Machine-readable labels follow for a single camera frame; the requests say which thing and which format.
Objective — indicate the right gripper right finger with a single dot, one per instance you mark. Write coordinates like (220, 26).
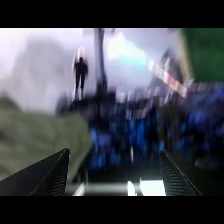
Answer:
(181, 180)

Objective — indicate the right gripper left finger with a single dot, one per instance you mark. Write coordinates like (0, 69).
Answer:
(43, 178)

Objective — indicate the grey-green shirt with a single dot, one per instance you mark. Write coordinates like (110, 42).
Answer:
(36, 140)

